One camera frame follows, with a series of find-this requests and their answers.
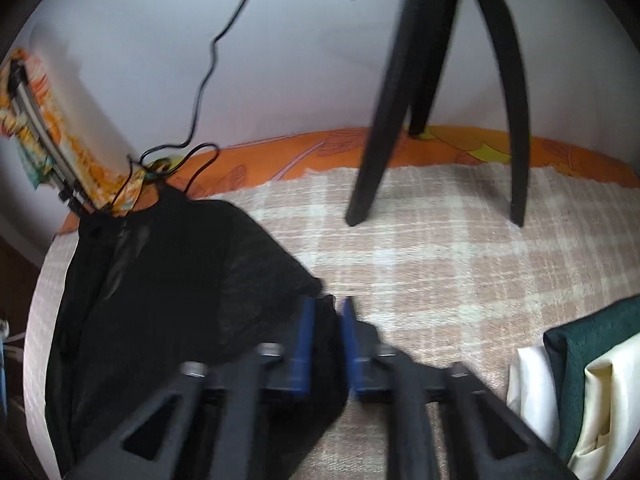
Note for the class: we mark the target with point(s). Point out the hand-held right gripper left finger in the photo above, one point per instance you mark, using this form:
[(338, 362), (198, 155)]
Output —
[(305, 347)]

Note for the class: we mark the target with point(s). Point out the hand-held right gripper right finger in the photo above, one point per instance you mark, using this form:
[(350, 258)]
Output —
[(350, 352)]

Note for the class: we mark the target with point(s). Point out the black mesh garment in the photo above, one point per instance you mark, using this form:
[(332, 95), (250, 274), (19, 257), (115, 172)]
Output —
[(175, 285)]

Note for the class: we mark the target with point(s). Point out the black tripod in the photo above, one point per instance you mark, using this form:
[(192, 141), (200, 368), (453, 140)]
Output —
[(400, 85)]

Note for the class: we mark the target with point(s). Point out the orange floral bedsheet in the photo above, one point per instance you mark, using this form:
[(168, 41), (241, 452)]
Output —
[(325, 152)]

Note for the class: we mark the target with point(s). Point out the dark green cloth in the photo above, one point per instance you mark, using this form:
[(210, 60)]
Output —
[(590, 340)]

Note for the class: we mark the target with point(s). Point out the folded silver stand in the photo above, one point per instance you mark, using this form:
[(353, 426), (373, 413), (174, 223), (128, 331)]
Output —
[(37, 125)]

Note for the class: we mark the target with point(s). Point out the cream cloth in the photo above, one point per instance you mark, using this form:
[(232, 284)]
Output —
[(612, 395)]

